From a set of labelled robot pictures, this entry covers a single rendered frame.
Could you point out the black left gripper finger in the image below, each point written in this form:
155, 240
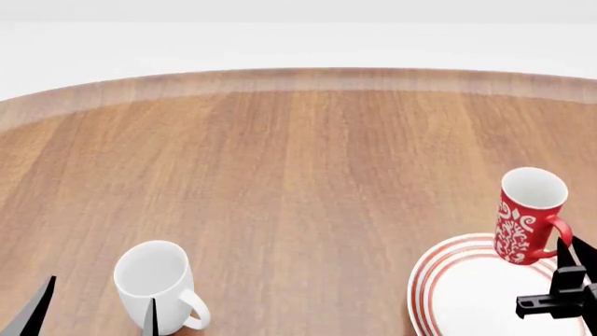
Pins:
149, 322
32, 315

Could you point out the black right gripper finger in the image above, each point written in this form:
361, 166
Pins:
565, 257
587, 260

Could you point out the white mug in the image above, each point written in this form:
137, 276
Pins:
154, 287

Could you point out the red patterned mug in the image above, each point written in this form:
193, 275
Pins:
522, 224

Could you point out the white plate with red rings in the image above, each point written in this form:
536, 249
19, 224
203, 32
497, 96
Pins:
471, 297

